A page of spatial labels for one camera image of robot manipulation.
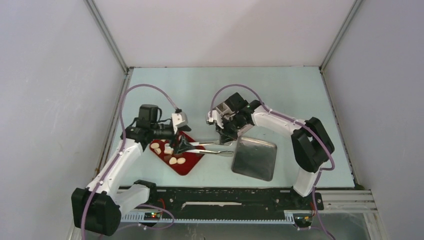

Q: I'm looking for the silver metal tin lid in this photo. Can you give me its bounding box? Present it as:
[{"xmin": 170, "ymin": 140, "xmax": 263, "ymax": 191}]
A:
[{"xmin": 231, "ymin": 137, "xmax": 278, "ymax": 182}]

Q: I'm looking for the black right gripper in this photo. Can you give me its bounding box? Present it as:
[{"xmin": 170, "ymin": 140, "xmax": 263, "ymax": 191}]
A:
[{"xmin": 215, "ymin": 113, "xmax": 248, "ymax": 145}]

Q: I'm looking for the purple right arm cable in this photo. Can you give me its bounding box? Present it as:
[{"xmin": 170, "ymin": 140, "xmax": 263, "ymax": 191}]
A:
[{"xmin": 210, "ymin": 83, "xmax": 336, "ymax": 240}]

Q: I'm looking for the pink tin with white dividers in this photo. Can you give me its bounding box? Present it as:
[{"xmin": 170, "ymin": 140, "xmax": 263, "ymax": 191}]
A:
[{"xmin": 214, "ymin": 102, "xmax": 233, "ymax": 115}]

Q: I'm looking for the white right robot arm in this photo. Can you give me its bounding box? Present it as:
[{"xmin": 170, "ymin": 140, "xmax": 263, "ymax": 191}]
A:
[{"xmin": 206, "ymin": 92, "xmax": 335, "ymax": 209}]

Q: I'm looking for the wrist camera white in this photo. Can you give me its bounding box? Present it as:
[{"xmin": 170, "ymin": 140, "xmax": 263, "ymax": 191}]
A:
[
  {"xmin": 171, "ymin": 111, "xmax": 192, "ymax": 134},
  {"xmin": 206, "ymin": 109, "xmax": 224, "ymax": 129}
]

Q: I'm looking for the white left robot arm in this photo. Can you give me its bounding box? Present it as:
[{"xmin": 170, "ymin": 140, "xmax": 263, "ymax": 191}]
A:
[{"xmin": 71, "ymin": 104, "xmax": 191, "ymax": 236}]

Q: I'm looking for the white oval chocolate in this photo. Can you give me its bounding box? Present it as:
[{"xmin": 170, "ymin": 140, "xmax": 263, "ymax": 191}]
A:
[
  {"xmin": 168, "ymin": 157, "xmax": 178, "ymax": 165},
  {"xmin": 177, "ymin": 157, "xmax": 186, "ymax": 165}
]

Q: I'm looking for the white chocolate left edge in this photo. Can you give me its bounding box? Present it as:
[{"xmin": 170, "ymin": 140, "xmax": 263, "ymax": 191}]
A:
[{"xmin": 154, "ymin": 148, "xmax": 162, "ymax": 155}]

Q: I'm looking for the red rectangular tray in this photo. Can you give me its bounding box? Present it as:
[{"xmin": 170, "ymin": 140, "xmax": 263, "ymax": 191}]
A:
[{"xmin": 149, "ymin": 139, "xmax": 204, "ymax": 176}]

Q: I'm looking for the white square chocolate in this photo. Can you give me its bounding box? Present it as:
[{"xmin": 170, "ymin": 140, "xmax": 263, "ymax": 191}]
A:
[{"xmin": 163, "ymin": 143, "xmax": 174, "ymax": 155}]

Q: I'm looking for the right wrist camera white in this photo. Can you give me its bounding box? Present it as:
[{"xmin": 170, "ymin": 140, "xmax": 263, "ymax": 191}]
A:
[{"xmin": 206, "ymin": 109, "xmax": 224, "ymax": 129}]

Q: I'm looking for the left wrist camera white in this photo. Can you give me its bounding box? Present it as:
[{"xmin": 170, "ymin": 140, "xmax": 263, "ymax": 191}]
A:
[{"xmin": 171, "ymin": 111, "xmax": 192, "ymax": 134}]

